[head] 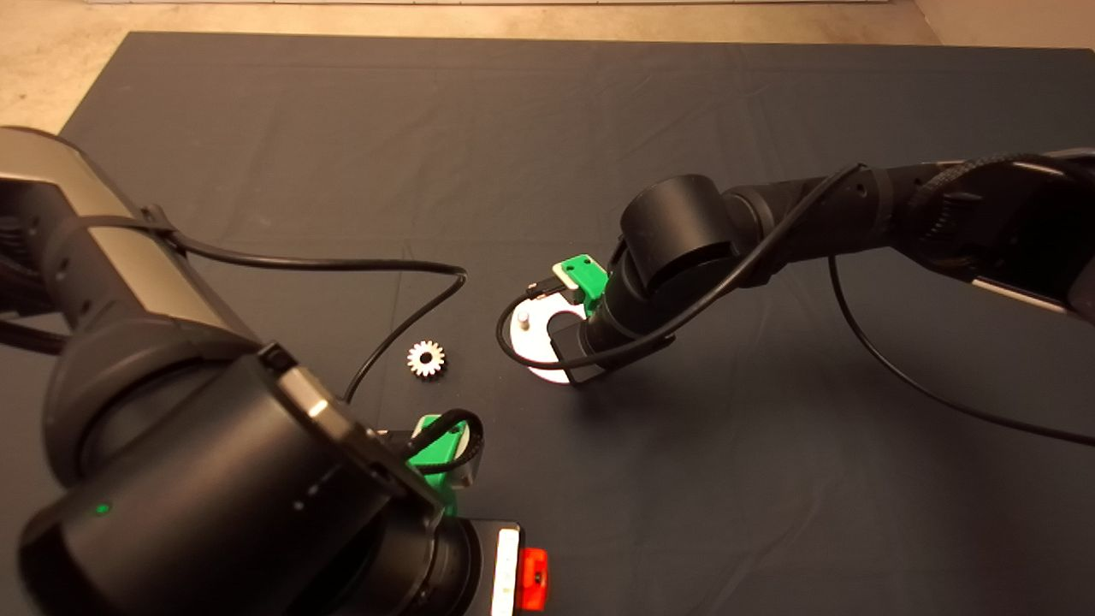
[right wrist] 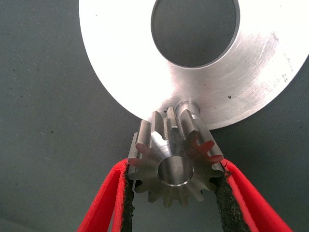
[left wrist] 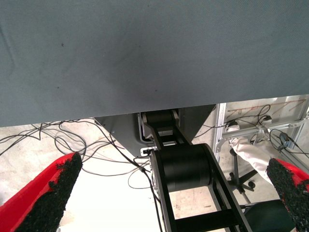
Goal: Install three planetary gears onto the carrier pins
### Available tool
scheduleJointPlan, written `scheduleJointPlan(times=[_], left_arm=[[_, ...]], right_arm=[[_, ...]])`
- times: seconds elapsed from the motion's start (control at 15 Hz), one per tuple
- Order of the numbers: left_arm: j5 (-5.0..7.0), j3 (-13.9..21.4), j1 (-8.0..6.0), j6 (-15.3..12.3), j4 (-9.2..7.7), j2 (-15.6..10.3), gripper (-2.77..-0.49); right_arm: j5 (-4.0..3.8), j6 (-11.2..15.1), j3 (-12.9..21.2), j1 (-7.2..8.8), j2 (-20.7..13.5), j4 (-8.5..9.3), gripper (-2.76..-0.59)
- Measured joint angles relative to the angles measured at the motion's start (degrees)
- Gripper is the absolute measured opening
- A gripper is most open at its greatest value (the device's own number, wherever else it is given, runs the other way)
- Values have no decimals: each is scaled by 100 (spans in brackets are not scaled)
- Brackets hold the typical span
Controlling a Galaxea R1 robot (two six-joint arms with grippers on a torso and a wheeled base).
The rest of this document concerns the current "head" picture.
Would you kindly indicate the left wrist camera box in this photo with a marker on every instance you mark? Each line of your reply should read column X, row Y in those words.
column 473, row 466

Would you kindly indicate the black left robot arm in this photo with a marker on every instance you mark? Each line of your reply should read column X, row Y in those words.
column 214, row 479

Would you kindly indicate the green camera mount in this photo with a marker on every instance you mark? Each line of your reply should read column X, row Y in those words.
column 432, row 449
column 590, row 274

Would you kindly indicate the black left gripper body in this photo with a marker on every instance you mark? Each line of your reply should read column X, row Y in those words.
column 505, row 565

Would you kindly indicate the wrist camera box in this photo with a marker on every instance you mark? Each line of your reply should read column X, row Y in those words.
column 473, row 466
column 566, row 279

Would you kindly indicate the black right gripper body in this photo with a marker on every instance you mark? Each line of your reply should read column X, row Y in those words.
column 575, row 355

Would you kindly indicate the small steel planetary gear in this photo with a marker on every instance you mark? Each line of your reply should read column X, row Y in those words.
column 419, row 352

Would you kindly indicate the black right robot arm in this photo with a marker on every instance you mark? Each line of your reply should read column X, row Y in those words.
column 684, row 231

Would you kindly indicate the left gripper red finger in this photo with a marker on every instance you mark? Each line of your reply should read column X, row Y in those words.
column 532, row 582

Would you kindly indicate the green left camera mount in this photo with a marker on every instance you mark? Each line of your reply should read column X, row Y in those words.
column 432, row 449

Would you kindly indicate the round metal carrier plate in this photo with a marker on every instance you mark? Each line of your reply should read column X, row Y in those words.
column 535, row 352

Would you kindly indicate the dark grey table cloth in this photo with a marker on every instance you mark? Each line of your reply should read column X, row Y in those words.
column 684, row 513

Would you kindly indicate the green right camera mount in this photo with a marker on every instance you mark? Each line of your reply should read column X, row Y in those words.
column 590, row 274

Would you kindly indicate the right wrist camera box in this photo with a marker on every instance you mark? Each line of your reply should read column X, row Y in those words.
column 566, row 279

